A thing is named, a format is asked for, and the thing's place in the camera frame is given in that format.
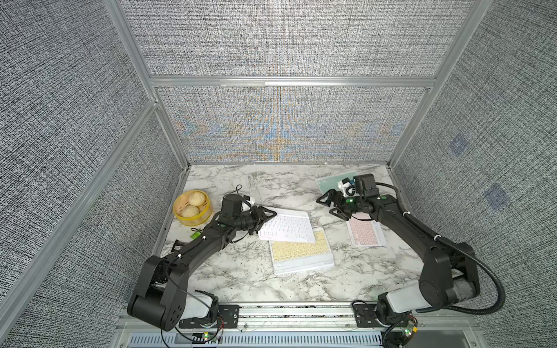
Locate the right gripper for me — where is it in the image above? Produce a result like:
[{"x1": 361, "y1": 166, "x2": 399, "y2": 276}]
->
[{"x1": 315, "y1": 189, "x2": 366, "y2": 219}]

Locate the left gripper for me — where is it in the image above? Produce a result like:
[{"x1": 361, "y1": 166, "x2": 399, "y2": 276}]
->
[{"x1": 232, "y1": 204, "x2": 276, "y2": 235}]

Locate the white keyboard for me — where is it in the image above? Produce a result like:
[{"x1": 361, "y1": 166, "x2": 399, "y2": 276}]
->
[{"x1": 258, "y1": 207, "x2": 315, "y2": 243}]

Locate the yellow keyboard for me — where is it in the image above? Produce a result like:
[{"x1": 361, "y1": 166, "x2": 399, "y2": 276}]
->
[{"x1": 270, "y1": 228, "x2": 333, "y2": 262}]

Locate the green keyboard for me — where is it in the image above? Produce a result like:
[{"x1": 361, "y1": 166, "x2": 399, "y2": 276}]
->
[
  {"x1": 273, "y1": 256, "x2": 334, "y2": 276},
  {"x1": 315, "y1": 171, "x2": 357, "y2": 194}
]

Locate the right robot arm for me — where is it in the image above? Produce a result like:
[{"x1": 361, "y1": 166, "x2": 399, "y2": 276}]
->
[{"x1": 316, "y1": 189, "x2": 480, "y2": 322}]

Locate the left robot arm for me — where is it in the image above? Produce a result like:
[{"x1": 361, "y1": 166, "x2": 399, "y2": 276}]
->
[{"x1": 127, "y1": 205, "x2": 277, "y2": 331}]

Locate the pink keyboard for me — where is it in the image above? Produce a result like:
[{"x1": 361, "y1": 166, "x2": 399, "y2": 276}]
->
[{"x1": 347, "y1": 213, "x2": 387, "y2": 247}]

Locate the steamed bun far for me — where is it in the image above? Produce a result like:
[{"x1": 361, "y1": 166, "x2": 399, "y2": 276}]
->
[{"x1": 188, "y1": 191, "x2": 206, "y2": 207}]

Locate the steamed bun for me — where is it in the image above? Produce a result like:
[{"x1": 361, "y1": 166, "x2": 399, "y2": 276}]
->
[
  {"x1": 188, "y1": 191, "x2": 206, "y2": 207},
  {"x1": 180, "y1": 205, "x2": 200, "y2": 218}
]

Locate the yellow bamboo steamer basket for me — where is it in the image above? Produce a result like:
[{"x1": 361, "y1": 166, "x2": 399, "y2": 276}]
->
[{"x1": 173, "y1": 190, "x2": 213, "y2": 227}]

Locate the green packet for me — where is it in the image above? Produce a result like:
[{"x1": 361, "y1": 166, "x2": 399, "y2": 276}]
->
[{"x1": 190, "y1": 229, "x2": 202, "y2": 240}]

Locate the steamed bun near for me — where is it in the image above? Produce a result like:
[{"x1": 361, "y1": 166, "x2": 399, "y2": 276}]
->
[{"x1": 180, "y1": 205, "x2": 200, "y2": 218}]

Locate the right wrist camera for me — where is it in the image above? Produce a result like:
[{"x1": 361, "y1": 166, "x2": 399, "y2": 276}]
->
[{"x1": 337, "y1": 174, "x2": 379, "y2": 197}]

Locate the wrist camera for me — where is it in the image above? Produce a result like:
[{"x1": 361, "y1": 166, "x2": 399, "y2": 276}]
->
[
  {"x1": 337, "y1": 174, "x2": 379, "y2": 197},
  {"x1": 220, "y1": 194, "x2": 253, "y2": 218}
]

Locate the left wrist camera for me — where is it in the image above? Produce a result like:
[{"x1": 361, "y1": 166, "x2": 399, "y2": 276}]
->
[{"x1": 220, "y1": 194, "x2": 253, "y2": 218}]

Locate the aluminium front rail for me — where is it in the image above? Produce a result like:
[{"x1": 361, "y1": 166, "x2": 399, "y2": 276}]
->
[{"x1": 116, "y1": 302, "x2": 479, "y2": 332}]

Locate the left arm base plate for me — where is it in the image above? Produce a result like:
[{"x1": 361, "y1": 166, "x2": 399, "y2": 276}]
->
[{"x1": 178, "y1": 304, "x2": 242, "y2": 329}]

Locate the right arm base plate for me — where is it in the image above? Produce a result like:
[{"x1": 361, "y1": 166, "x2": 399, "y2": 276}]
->
[{"x1": 350, "y1": 300, "x2": 388, "y2": 329}]

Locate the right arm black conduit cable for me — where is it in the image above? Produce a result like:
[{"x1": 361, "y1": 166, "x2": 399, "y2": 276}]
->
[{"x1": 376, "y1": 182, "x2": 506, "y2": 316}]

